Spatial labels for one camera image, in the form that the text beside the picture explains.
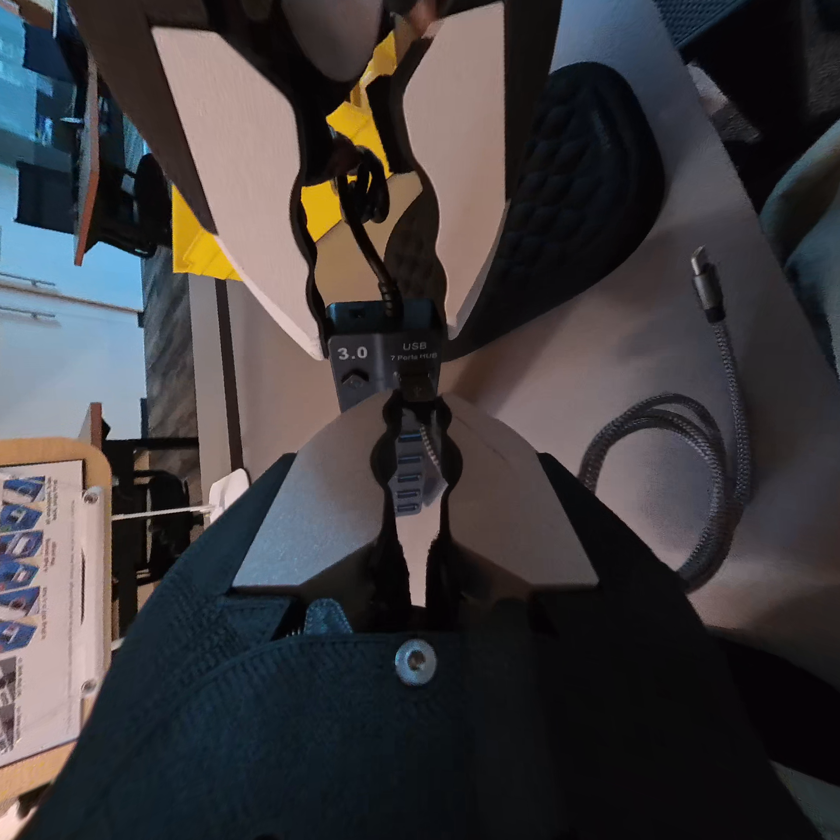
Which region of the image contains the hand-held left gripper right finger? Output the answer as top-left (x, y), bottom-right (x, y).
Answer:
top-left (438, 395), bottom-right (599, 589)

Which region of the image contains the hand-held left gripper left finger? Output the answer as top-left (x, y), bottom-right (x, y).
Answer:
top-left (233, 395), bottom-right (396, 588)

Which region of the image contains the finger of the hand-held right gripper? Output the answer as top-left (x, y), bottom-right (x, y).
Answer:
top-left (151, 26), bottom-right (329, 361)
top-left (384, 0), bottom-right (513, 339)

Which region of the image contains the yellow plastic bin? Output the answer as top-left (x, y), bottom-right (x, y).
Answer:
top-left (172, 33), bottom-right (424, 283)

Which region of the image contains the black hub cable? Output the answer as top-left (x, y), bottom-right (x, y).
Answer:
top-left (331, 146), bottom-right (404, 312)

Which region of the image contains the black usb hub with switches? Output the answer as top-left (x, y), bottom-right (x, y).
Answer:
top-left (326, 301), bottom-right (452, 526)

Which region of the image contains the grey braided usb cable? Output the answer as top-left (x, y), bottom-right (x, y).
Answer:
top-left (397, 246), bottom-right (753, 593)

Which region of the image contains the orange-edged desk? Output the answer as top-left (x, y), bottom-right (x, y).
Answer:
top-left (72, 62), bottom-right (173, 266)

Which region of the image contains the wooden sign board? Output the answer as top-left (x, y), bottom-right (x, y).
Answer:
top-left (0, 438), bottom-right (114, 785)

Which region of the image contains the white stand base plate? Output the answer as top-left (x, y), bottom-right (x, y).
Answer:
top-left (209, 467), bottom-right (253, 526)

